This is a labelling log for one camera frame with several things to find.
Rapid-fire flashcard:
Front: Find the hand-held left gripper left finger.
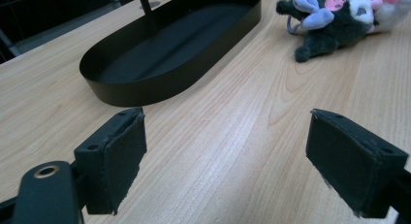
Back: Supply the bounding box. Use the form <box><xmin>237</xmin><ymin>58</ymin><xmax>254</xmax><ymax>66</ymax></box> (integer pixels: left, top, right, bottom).
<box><xmin>73</xmin><ymin>107</ymin><xmax>148</xmax><ymax>216</ymax></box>

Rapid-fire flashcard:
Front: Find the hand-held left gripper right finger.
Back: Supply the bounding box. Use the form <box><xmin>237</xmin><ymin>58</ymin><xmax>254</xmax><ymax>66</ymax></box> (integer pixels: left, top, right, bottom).
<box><xmin>305</xmin><ymin>108</ymin><xmax>409</xmax><ymax>219</ymax></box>

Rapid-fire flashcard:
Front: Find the black oval tray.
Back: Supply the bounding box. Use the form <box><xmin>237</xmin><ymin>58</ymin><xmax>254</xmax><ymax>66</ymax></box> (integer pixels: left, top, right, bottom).
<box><xmin>79</xmin><ymin>0</ymin><xmax>263</xmax><ymax>108</ymax></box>

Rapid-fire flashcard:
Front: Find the dark grey plush toy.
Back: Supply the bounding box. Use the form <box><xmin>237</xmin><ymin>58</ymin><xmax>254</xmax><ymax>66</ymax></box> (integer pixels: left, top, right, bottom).
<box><xmin>275</xmin><ymin>0</ymin><xmax>376</xmax><ymax>64</ymax></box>

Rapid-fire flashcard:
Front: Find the black metal stand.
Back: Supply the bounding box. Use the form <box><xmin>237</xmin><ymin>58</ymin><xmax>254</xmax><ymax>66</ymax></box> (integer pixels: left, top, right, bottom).
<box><xmin>137</xmin><ymin>0</ymin><xmax>162</xmax><ymax>15</ymax></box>

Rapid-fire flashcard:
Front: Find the white and pink plush toy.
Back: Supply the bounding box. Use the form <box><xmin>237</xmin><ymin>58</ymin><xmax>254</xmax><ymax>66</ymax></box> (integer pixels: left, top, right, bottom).
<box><xmin>364</xmin><ymin>0</ymin><xmax>411</xmax><ymax>34</ymax></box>

